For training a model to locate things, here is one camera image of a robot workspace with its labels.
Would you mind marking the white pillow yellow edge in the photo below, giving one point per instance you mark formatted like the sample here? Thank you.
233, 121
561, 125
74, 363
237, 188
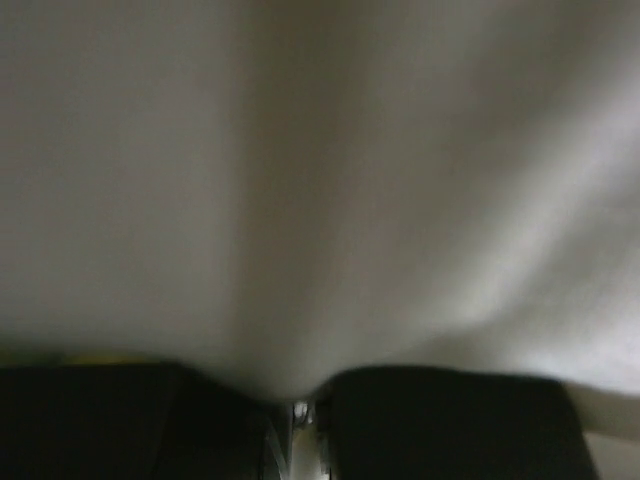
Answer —
277, 191

